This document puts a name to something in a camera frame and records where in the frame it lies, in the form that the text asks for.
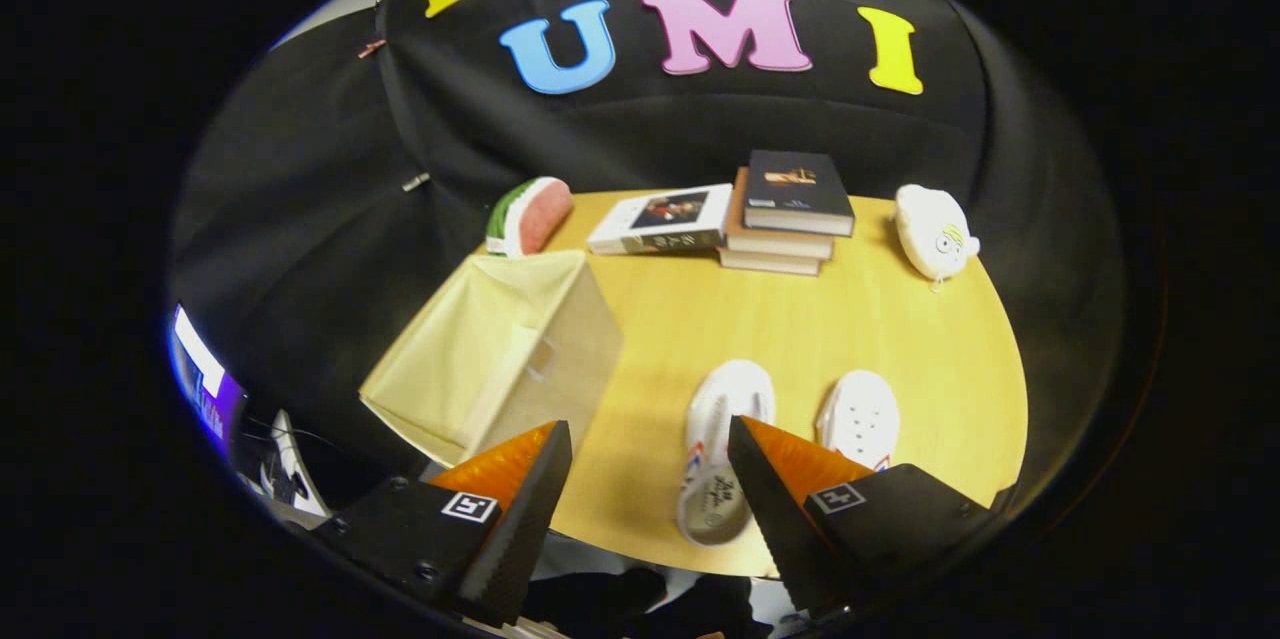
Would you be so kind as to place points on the lit computer monitor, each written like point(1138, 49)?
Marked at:
point(200, 359)

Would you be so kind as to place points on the watermelon slice plush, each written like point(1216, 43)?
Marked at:
point(540, 214)

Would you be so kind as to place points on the tan cover book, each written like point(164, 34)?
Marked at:
point(770, 265)

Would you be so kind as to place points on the brown cover book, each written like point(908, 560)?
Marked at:
point(775, 244)

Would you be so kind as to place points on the white canvas shoe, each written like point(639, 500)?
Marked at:
point(860, 414)
point(715, 419)

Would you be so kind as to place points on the copper backdrop clip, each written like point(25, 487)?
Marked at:
point(371, 48)

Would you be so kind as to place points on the silver backdrop clip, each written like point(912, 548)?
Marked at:
point(415, 182)

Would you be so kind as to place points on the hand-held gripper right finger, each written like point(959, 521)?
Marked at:
point(775, 529)

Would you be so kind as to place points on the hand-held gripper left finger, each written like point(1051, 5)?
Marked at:
point(530, 529)

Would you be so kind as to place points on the white plush toy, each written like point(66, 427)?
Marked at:
point(930, 229)

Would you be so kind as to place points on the white portrait cover book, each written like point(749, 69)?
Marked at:
point(660, 214)

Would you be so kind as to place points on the cream fabric storage box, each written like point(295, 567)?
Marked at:
point(480, 359)

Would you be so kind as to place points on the white electronic device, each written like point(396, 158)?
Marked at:
point(300, 489)

